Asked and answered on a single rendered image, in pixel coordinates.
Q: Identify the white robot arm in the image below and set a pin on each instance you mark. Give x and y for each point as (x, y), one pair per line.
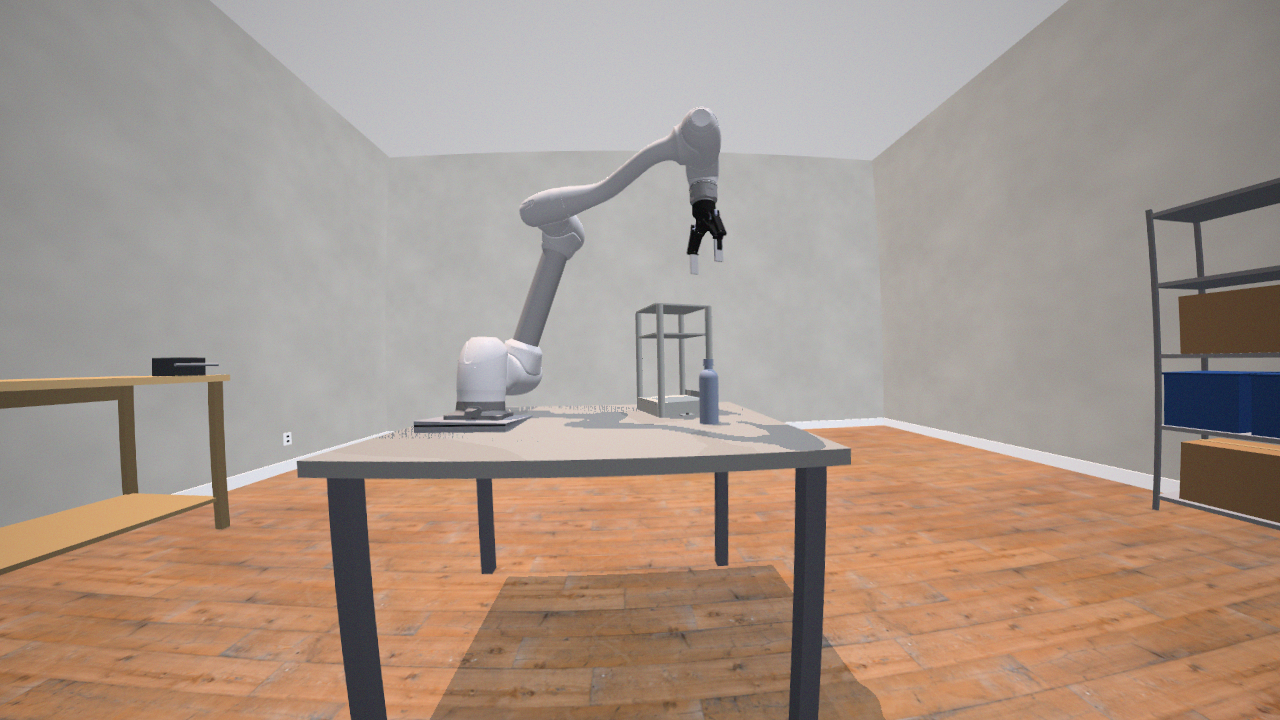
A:
(485, 369)

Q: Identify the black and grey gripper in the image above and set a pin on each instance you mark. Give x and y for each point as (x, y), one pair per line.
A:
(705, 213)

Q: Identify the blue-grey bottle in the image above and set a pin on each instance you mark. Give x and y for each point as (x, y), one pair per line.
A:
(708, 394)

